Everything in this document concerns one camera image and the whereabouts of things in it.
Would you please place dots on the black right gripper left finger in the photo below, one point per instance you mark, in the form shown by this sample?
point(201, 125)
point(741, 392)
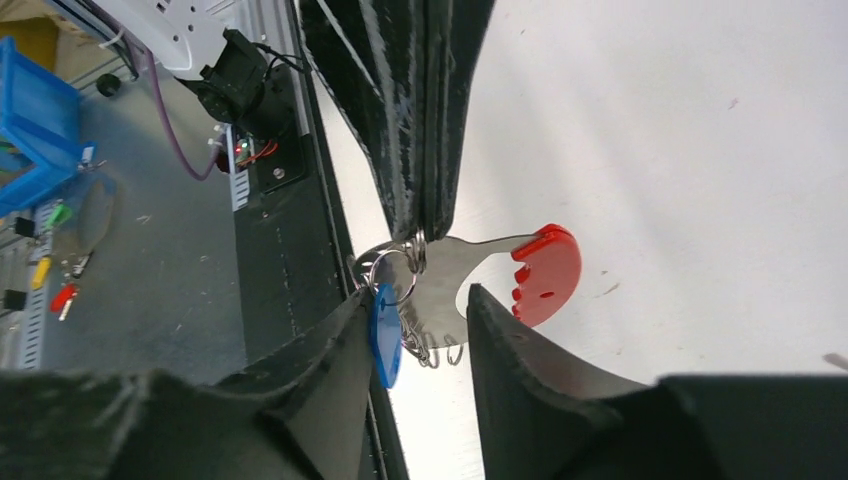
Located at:
point(145, 425)

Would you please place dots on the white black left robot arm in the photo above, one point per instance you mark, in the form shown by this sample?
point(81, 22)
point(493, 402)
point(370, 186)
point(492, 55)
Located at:
point(229, 74)

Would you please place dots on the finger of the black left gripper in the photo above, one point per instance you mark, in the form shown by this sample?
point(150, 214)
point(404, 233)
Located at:
point(455, 32)
point(369, 57)

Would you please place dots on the blue plastic bin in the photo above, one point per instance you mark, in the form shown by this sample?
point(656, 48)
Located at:
point(40, 117)

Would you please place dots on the blue key tag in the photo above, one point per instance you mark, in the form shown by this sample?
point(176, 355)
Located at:
point(385, 326)

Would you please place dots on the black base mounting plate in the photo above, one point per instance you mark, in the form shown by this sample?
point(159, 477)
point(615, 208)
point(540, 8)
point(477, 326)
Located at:
point(304, 327)

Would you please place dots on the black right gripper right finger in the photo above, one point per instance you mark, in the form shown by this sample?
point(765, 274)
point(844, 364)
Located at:
point(543, 413)

